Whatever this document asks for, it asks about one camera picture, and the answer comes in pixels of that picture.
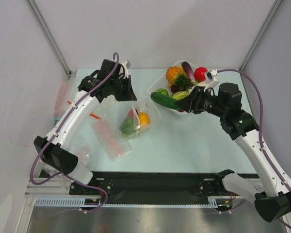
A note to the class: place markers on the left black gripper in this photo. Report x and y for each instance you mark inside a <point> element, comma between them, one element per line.
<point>129,95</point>

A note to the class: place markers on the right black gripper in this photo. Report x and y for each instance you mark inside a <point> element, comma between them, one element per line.
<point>194,100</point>

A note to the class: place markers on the red toy tomato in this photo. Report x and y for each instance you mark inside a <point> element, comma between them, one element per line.
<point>131,113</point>

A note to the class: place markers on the dark green toy cucumber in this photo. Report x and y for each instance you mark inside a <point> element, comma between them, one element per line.
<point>164,100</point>

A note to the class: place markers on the clear white-dotted zip bag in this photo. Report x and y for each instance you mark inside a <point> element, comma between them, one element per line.
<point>143,104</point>

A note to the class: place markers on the yellow toy lemon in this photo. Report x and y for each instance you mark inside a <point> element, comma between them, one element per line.
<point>144,118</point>

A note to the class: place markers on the green toy bell pepper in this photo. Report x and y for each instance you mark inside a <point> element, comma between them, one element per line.
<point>127,127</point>

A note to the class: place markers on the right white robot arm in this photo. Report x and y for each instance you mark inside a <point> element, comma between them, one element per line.
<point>271,199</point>

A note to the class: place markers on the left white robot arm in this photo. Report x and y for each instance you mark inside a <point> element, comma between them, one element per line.
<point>53,149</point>

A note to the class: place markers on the clear bag red dots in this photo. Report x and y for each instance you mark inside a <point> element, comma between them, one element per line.
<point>111,139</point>

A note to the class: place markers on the clear bag pink dots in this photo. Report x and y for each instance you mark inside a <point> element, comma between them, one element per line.
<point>84,156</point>

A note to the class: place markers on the dark purple toy grapes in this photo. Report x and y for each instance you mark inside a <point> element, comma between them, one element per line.
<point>175,88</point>

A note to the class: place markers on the white toy radish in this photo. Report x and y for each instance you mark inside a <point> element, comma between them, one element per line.
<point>201,84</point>

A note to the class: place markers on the red toy apple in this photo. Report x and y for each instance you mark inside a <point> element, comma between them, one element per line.
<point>199,74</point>

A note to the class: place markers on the orange toy pineapple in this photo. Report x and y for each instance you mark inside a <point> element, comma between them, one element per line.
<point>172,74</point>

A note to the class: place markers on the white perforated plastic basket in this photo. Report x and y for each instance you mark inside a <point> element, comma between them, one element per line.
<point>161,82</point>

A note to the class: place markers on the purple toy eggplant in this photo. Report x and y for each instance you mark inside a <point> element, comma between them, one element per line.
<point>188,70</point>

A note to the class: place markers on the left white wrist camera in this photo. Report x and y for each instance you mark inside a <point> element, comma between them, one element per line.
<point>125,65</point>

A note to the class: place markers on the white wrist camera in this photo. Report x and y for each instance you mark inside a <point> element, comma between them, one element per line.
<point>125,65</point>
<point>211,79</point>

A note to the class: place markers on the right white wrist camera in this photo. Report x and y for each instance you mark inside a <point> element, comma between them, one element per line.
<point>211,79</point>

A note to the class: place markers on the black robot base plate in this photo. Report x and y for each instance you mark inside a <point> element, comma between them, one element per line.
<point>153,188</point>

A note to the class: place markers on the left aluminium frame post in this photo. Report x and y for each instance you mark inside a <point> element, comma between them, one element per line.
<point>38,16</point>

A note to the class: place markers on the aluminium frame post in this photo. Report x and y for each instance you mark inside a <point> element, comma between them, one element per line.
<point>38,16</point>
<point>261,33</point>

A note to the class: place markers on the white slotted cable duct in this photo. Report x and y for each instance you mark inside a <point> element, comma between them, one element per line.
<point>94,202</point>

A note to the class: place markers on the right aluminium frame post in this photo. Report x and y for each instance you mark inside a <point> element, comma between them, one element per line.
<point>261,33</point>

